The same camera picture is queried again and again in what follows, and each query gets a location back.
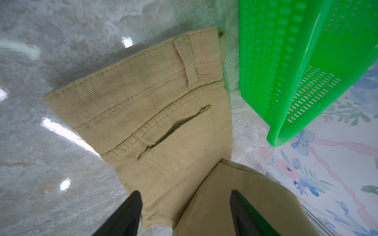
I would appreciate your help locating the khaki long pants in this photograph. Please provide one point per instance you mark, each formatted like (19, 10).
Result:
(161, 119)

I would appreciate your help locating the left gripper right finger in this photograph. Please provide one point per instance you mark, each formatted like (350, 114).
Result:
(246, 219)

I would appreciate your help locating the green plastic basket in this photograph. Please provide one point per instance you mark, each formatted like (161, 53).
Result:
(298, 57)

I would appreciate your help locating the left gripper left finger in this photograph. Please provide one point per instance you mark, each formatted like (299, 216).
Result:
(125, 220)

